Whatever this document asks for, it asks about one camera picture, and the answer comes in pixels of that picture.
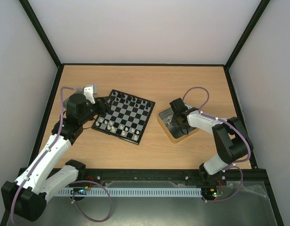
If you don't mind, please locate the black chess pieces row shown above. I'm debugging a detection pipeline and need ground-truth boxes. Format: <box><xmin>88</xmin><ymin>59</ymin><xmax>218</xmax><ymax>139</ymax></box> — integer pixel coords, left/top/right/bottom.
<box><xmin>110</xmin><ymin>89</ymin><xmax>155</xmax><ymax>112</ymax></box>

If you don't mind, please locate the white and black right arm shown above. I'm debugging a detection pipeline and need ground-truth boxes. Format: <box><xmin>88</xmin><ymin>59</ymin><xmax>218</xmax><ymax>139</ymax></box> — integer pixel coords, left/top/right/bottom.
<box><xmin>171</xmin><ymin>107</ymin><xmax>252</xmax><ymax>185</ymax></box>

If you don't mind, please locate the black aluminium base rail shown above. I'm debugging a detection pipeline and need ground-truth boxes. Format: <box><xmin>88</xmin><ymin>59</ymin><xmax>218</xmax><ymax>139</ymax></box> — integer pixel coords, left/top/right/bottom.
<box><xmin>78</xmin><ymin>169</ymin><xmax>270</xmax><ymax>187</ymax></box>

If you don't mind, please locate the circuit board with led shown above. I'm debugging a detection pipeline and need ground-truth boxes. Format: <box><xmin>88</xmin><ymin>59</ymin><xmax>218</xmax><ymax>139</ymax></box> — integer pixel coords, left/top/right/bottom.
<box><xmin>71</xmin><ymin>186</ymin><xmax>91</xmax><ymax>195</ymax></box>
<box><xmin>202</xmin><ymin>187</ymin><xmax>224</xmax><ymax>200</ymax></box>

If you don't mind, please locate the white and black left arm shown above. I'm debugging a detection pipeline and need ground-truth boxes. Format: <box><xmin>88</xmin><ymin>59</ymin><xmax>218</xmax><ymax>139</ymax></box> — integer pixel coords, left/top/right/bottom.
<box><xmin>1</xmin><ymin>93</ymin><xmax>110</xmax><ymax>225</ymax></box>

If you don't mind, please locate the right circuit board with LED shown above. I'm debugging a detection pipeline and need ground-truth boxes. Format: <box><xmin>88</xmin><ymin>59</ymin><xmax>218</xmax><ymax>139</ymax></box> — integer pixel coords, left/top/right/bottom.
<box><xmin>202</xmin><ymin>187</ymin><xmax>224</xmax><ymax>200</ymax></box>

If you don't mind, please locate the left circuit board with LED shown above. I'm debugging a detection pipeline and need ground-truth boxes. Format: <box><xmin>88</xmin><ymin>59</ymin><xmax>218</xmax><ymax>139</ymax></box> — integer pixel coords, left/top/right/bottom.
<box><xmin>71</xmin><ymin>186</ymin><xmax>91</xmax><ymax>195</ymax></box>

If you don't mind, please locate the black and silver chessboard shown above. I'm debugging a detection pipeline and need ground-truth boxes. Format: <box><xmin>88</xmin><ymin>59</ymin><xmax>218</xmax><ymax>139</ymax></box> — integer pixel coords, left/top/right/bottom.
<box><xmin>91</xmin><ymin>95</ymin><xmax>154</xmax><ymax>145</ymax></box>

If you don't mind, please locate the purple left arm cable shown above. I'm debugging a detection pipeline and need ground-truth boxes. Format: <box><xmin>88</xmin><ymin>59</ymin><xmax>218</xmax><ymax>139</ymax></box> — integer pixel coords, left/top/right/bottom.
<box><xmin>10</xmin><ymin>86</ymin><xmax>112</xmax><ymax>224</ymax></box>

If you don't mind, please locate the gold rimmed metal tin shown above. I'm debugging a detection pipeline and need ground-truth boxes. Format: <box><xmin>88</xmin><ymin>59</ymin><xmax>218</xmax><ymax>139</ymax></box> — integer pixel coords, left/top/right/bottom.
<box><xmin>157</xmin><ymin>108</ymin><xmax>199</xmax><ymax>143</ymax></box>

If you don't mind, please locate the black cage frame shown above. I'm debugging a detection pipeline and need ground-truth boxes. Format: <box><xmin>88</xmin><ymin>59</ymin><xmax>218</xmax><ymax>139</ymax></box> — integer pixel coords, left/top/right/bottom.
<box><xmin>19</xmin><ymin>0</ymin><xmax>284</xmax><ymax>226</ymax></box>

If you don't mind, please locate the light blue slotted cable duct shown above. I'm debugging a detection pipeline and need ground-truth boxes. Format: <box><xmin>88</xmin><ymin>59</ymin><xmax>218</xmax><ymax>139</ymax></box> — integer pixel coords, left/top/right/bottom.
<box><xmin>55</xmin><ymin>187</ymin><xmax>202</xmax><ymax>197</ymax></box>

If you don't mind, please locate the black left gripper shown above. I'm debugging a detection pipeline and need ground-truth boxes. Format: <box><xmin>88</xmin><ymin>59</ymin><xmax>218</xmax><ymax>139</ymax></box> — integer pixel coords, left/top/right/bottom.
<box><xmin>79</xmin><ymin>96</ymin><xmax>114</xmax><ymax>125</ymax></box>

